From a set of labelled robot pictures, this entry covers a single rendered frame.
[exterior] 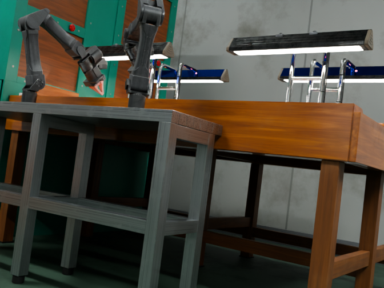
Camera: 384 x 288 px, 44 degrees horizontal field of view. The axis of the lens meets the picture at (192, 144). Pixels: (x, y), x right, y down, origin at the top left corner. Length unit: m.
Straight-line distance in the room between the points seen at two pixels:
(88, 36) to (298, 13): 1.80
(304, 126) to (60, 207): 0.88
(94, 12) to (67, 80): 0.47
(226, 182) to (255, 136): 2.37
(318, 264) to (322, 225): 0.12
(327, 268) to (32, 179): 1.08
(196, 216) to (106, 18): 1.85
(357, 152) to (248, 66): 2.64
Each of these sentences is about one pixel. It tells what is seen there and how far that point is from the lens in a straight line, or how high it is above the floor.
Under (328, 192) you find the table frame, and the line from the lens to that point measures 1.59.
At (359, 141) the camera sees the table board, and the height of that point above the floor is 0.65.
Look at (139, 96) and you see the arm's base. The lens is 1.78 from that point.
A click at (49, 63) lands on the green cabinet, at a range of 2.89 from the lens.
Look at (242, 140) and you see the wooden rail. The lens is 1.71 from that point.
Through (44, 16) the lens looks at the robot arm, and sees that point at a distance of 2.25.
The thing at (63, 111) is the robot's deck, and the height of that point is 0.64.
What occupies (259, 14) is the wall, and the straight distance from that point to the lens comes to 4.22.
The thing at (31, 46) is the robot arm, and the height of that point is 0.94.
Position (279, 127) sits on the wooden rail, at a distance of 1.66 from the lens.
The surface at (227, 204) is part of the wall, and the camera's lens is 4.03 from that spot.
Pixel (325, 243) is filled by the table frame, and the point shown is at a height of 0.31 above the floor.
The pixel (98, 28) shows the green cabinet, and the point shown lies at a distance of 3.17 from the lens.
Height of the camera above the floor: 0.50
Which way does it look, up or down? 3 degrees up
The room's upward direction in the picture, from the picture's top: 7 degrees clockwise
